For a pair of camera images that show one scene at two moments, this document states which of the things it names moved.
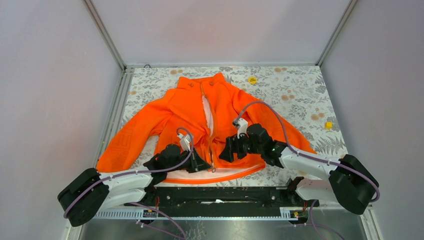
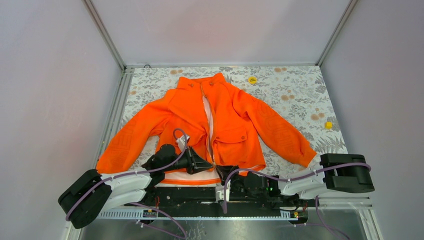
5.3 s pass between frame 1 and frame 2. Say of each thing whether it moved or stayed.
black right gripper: moved
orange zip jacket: stayed
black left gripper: stayed
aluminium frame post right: stayed
